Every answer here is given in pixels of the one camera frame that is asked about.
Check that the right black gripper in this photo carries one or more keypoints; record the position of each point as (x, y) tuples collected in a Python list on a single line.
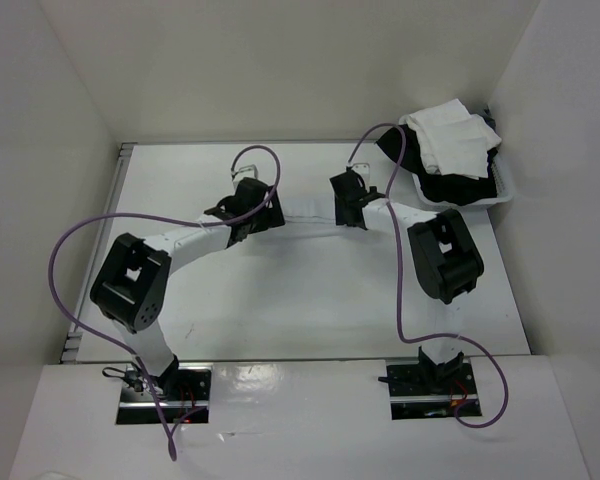
[(338, 211)]

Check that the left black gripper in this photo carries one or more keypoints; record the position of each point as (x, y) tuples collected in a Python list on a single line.
[(271, 217)]

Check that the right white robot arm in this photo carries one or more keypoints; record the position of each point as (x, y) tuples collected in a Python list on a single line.
[(446, 261)]

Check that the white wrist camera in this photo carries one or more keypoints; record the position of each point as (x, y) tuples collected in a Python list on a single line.
[(362, 169), (244, 172)]

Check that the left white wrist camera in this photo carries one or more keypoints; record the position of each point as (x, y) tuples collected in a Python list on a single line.
[(244, 172)]

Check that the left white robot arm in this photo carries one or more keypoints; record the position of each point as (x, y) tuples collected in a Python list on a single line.
[(130, 287)]

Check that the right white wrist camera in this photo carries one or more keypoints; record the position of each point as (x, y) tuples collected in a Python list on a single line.
[(362, 169)]

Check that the cream white skirt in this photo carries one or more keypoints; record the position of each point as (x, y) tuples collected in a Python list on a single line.
[(452, 141)]

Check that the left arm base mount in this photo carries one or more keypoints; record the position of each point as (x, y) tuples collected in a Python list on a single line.
[(188, 398)]

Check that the black skirt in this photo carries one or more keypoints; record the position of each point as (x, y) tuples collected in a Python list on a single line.
[(453, 188)]

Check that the light white skirt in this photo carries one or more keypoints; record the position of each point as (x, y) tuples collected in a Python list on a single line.
[(309, 217)]

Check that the white plastic laundry basket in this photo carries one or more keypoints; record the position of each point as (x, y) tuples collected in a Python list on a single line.
[(504, 184)]

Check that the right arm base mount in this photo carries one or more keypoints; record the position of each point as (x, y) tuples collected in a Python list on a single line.
[(419, 388)]

